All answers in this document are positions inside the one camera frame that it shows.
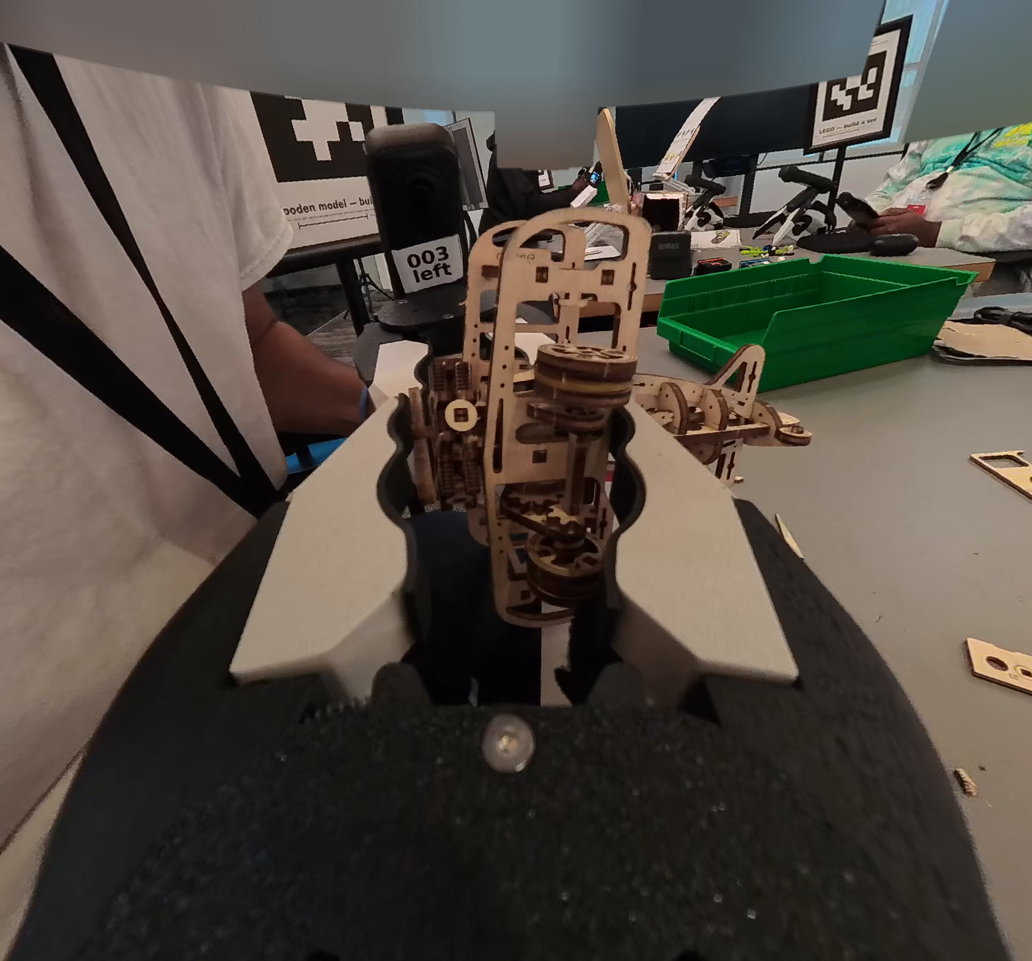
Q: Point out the large black monitor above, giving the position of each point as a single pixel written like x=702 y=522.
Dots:
x=750 y=130

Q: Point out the pointed wooden stick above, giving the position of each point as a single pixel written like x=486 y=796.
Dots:
x=790 y=535

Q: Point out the marker sign on pole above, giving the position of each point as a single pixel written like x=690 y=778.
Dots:
x=859 y=90

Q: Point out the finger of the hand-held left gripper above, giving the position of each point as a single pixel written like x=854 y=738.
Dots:
x=399 y=368

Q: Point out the white marker sign on stand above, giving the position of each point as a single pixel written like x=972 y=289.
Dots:
x=322 y=227

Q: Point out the small wood chip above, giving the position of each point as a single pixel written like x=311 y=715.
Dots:
x=965 y=781

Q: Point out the pale wooden blade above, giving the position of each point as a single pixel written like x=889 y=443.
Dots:
x=613 y=163

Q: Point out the blue wristband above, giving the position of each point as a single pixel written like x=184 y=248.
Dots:
x=365 y=405

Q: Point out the green storage bin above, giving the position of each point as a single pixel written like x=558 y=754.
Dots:
x=806 y=316

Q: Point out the square wooden piece with holes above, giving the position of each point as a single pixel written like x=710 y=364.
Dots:
x=980 y=655

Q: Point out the person's left forearm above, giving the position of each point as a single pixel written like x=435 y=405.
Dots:
x=306 y=380

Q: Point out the grey desk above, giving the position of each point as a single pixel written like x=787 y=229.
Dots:
x=887 y=574

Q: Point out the white printed card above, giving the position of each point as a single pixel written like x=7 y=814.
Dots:
x=685 y=139

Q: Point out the idle hand-held gripper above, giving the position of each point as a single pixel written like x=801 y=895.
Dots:
x=705 y=211
x=794 y=211

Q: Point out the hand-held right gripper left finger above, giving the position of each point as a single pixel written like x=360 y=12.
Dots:
x=330 y=574

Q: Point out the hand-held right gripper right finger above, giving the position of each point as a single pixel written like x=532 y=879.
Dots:
x=693 y=574

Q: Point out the black box device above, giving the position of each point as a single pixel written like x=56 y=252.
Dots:
x=671 y=255

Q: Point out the wooden scrap with slots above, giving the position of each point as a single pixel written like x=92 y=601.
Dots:
x=1012 y=481

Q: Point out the wooden biplane model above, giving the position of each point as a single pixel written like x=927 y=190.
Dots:
x=496 y=380

